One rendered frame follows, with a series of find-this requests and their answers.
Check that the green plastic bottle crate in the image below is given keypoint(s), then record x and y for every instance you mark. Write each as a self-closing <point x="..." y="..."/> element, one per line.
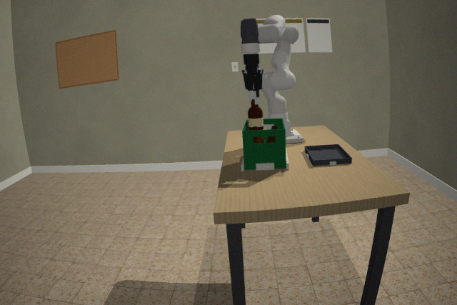
<point x="272" y="152"/>

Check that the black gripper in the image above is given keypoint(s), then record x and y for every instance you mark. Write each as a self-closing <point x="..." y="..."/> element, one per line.
<point x="256" y="73"/>

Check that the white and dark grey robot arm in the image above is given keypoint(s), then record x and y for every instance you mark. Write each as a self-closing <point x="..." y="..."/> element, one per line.
<point x="282" y="78"/>

